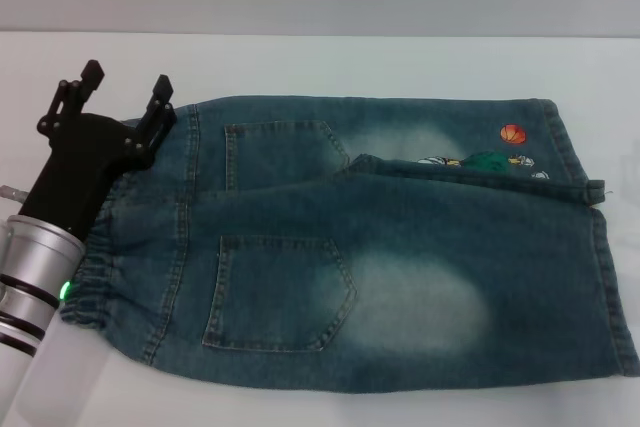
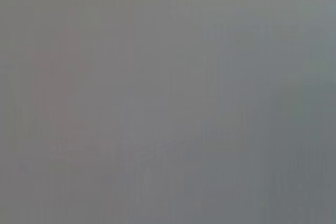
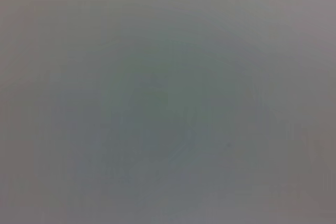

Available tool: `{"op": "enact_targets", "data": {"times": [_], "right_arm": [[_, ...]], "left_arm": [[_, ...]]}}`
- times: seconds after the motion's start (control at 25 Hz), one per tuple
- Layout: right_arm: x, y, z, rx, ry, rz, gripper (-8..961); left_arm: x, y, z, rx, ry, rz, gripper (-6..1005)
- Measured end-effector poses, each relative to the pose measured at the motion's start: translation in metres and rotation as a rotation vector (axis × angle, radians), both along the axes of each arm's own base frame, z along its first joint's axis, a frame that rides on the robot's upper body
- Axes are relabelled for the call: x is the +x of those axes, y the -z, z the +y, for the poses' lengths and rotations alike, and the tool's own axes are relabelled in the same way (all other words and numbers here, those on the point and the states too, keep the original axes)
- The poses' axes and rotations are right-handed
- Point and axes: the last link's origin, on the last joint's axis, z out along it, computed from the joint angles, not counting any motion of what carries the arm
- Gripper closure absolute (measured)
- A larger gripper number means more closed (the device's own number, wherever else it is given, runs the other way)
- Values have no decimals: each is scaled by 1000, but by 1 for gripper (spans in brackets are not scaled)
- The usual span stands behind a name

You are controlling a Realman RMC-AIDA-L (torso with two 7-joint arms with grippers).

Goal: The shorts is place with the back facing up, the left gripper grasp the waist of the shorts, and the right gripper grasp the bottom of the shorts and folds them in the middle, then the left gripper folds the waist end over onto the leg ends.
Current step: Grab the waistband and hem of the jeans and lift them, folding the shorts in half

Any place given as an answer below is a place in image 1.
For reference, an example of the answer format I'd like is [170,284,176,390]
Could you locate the blue denim shorts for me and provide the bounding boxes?
[59,94,640,388]

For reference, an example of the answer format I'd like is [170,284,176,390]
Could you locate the left arm cable with connector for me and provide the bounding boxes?
[0,185,29,204]

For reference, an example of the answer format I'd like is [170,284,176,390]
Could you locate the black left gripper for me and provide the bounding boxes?
[19,60,179,239]

